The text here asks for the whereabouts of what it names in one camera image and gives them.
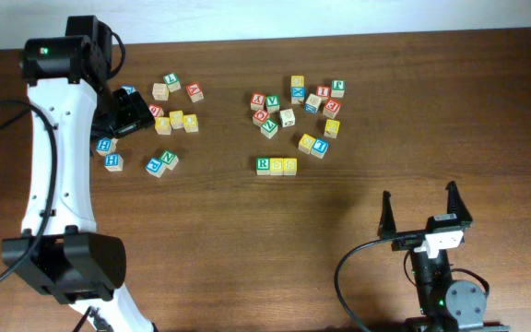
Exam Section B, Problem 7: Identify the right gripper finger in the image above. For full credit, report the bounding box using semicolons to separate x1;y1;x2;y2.
377;191;396;238
446;181;473;227

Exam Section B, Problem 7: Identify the yellow lone block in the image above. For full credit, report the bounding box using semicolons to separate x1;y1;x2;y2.
283;158;298;176

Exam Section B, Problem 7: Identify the yellow S block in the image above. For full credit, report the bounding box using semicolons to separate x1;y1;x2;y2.
269;158;284;176

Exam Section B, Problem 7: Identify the green R letter block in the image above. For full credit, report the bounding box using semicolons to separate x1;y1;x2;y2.
255;157;270;175

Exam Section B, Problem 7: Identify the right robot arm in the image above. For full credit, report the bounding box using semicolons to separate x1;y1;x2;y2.
378;181;511;331

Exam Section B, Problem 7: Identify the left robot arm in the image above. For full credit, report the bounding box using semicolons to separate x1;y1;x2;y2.
2;16;155;331

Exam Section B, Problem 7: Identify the blue S letter block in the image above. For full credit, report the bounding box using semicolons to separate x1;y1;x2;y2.
122;85;136;94

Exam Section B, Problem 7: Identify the blue H block upper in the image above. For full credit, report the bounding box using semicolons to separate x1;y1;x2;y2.
95;137;118;156

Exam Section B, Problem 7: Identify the blue h block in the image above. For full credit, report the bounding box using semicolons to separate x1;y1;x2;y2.
95;137;118;156
104;153;124;172

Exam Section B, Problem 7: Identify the red 6 number block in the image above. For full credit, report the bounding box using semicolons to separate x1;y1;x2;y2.
148;104;164;118

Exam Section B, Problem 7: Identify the plain wooden block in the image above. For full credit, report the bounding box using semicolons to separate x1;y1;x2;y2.
152;83;170;101

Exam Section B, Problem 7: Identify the yellow block left cluster front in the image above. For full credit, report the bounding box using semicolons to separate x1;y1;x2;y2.
155;117;171;136

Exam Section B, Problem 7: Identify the yellow block cluster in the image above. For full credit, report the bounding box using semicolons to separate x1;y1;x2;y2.
155;117;171;136
290;76;305;88
169;110;183;129
183;114;199;133

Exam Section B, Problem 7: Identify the blue H block lower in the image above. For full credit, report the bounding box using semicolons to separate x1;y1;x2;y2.
104;153;124;172

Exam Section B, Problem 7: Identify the yellow block left cluster middle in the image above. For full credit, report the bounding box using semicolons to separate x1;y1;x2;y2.
169;110;183;129

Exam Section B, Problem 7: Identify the green L letter block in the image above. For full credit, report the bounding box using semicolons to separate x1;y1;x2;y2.
163;73;182;92

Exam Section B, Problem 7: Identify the blue P letter block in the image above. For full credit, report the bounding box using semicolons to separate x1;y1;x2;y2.
145;158;167;178

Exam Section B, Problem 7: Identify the green N letter block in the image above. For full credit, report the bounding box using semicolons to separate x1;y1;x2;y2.
159;149;179;171

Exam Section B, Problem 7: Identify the yellow block left cluster right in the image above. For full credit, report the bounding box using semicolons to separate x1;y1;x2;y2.
183;114;199;133

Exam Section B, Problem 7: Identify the red A letter block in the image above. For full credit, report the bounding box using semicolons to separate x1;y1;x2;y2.
186;83;204;102

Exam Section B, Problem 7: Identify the blue 1 number block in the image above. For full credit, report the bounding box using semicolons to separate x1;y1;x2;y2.
311;138;329;159

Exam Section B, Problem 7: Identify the yellow block far right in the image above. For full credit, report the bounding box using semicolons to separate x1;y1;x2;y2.
324;119;340;138

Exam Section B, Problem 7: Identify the yellow block beside Z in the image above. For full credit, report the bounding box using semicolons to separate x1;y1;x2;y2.
298;134;316;154

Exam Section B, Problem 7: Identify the red E letter block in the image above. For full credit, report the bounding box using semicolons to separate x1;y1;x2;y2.
323;99;341;119

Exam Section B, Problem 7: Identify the red Y letter block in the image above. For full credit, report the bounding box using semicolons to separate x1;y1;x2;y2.
250;93;266;111

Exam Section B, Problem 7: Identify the red Q letter block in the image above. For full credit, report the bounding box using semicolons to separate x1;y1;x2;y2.
252;109;269;127

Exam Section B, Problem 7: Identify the blue edged wooden block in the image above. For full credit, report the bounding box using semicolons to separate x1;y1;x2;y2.
304;94;322;113

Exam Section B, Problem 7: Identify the green J letter block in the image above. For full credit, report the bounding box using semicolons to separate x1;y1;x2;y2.
330;79;346;98

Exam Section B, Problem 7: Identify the red I letter block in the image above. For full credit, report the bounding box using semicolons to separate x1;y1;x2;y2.
315;86;331;101

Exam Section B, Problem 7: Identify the green Z letter block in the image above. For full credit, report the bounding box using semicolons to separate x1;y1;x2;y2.
260;119;278;139

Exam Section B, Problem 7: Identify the green V letter block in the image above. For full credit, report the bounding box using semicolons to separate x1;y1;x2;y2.
265;95;280;113

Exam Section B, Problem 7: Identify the blue X letter block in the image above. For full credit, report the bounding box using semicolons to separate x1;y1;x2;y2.
290;86;305;104

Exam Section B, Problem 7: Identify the yellow block top right cluster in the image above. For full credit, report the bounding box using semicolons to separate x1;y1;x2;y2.
290;76;305;88

